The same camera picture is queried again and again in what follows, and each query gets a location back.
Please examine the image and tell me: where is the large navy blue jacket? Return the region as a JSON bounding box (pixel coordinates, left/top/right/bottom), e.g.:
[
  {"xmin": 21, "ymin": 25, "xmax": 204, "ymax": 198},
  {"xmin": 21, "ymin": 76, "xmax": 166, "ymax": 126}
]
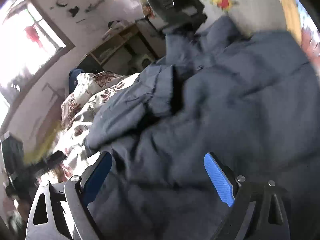
[{"xmin": 85, "ymin": 16, "xmax": 319, "ymax": 239}]

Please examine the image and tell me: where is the yellow cloth on bed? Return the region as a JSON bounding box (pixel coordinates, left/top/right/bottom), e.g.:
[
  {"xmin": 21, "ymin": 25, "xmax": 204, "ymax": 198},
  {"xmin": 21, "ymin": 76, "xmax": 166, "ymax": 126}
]
[{"xmin": 23, "ymin": 121, "xmax": 62, "ymax": 165}]

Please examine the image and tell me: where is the dark blue pillow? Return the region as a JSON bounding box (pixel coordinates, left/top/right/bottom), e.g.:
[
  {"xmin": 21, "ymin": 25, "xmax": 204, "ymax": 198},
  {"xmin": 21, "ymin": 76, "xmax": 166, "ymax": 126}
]
[{"xmin": 68, "ymin": 68, "xmax": 84, "ymax": 94}]

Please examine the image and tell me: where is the white floral bed quilt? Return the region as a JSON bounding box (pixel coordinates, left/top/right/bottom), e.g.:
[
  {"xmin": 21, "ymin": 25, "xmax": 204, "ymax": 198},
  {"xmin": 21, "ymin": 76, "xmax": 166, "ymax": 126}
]
[{"xmin": 53, "ymin": 71, "xmax": 140, "ymax": 182}]

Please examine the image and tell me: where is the red garment hanging outside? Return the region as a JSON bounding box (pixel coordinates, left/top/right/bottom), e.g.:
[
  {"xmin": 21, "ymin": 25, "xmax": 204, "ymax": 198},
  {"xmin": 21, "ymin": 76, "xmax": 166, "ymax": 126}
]
[{"xmin": 24, "ymin": 25, "xmax": 43, "ymax": 48}]

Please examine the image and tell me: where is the wooden desk with shelves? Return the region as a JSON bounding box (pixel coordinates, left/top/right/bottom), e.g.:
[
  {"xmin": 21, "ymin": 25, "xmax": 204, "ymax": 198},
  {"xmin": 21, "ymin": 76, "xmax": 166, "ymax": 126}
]
[{"xmin": 77, "ymin": 23, "xmax": 159, "ymax": 74}]

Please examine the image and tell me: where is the blue cartoon door curtain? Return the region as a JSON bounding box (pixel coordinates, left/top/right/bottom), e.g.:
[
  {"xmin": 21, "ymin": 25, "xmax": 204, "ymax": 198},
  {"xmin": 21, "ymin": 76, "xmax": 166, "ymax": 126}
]
[{"xmin": 279, "ymin": 0, "xmax": 319, "ymax": 76}]

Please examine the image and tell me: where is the black office chair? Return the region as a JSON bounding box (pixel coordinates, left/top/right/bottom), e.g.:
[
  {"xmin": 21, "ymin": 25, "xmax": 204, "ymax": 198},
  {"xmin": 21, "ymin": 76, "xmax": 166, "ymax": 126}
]
[{"xmin": 147, "ymin": 0, "xmax": 207, "ymax": 35}]

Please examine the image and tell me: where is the window with wooden frame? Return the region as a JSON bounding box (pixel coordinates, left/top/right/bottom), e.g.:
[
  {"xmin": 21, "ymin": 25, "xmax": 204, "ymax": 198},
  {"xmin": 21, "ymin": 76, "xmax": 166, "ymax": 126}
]
[{"xmin": 1, "ymin": 0, "xmax": 75, "ymax": 132}]

